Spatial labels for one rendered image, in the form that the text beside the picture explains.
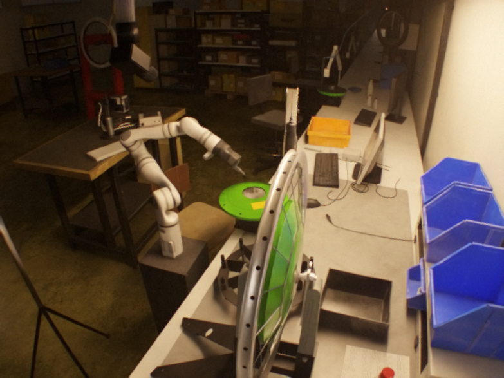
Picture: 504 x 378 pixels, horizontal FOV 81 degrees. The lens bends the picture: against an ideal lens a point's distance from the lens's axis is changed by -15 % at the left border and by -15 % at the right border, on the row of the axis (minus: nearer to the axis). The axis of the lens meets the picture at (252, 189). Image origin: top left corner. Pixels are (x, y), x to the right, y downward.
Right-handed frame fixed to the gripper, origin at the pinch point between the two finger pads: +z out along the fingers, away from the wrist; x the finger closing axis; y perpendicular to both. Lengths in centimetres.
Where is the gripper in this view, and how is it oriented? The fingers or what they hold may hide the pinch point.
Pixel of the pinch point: (245, 174)
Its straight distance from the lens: 153.7
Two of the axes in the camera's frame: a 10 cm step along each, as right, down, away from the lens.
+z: 7.9, 6.1, -0.6
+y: 5.5, -7.5, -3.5
